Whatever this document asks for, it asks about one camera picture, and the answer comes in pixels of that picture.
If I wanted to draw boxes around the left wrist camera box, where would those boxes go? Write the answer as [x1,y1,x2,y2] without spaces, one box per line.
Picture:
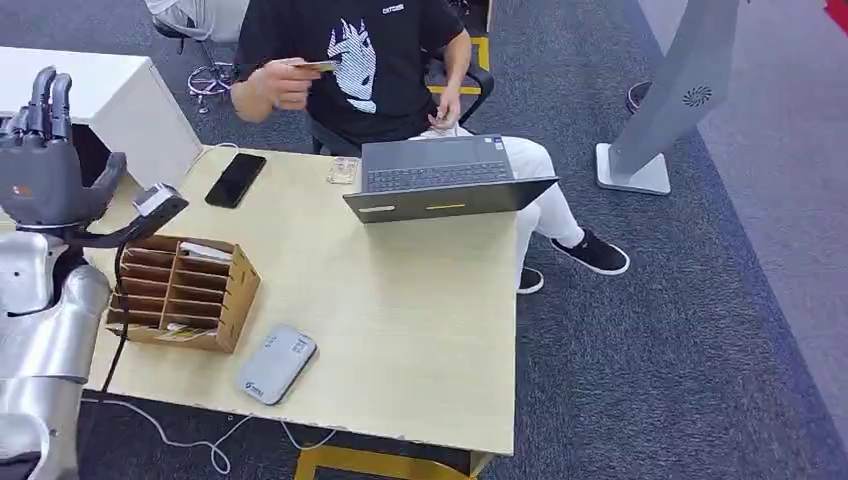
[64,183,191,250]

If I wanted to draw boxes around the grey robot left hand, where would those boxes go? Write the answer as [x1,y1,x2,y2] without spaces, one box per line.
[0,65,128,231]

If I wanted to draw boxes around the white cards in slot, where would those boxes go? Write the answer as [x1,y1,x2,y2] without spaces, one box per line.
[178,241,234,262]

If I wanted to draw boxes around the red object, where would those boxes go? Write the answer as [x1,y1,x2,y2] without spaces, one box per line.
[824,0,848,36]

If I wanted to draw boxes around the clear card case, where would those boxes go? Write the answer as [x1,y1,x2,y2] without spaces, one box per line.
[327,156,362,186]

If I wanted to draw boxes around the person's right hand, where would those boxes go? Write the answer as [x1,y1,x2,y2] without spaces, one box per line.
[248,57,323,114]

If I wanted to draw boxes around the chrome stool base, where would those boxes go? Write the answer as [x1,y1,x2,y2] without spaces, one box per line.
[186,38,240,116]

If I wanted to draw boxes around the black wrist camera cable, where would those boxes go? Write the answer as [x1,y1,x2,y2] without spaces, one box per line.
[97,239,132,399]

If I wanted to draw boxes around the white cable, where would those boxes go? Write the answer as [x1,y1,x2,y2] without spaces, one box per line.
[79,397,338,477]

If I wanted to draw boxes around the person's left hand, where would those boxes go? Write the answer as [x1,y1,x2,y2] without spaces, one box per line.
[428,86,464,131]

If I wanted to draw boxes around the grey kiosk stand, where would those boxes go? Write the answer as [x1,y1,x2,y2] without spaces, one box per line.
[594,0,742,197]

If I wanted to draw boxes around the white cabinet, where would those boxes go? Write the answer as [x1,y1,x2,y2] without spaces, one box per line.
[0,46,204,191]

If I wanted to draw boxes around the black smartphone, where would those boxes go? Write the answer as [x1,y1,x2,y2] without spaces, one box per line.
[204,152,268,210]

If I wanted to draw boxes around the round black base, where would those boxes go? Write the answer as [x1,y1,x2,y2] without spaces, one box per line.
[625,80,655,116]

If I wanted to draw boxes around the grey card reader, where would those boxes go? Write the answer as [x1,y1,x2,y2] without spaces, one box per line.
[235,323,318,407]

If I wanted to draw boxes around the black box with yellow label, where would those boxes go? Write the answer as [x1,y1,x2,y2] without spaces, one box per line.
[69,123,113,190]

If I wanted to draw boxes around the wooden card box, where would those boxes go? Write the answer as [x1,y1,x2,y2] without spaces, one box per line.
[105,235,262,354]

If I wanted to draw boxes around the grey laptop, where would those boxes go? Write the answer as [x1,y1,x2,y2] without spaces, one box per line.
[342,134,560,225]

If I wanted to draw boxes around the person in black shirt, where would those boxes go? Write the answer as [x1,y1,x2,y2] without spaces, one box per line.
[229,0,631,296]

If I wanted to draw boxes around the person in pale clothes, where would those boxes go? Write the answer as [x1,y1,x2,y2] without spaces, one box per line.
[144,0,251,45]

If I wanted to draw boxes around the yellow metal frame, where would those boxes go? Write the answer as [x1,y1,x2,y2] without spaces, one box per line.
[426,34,492,97]

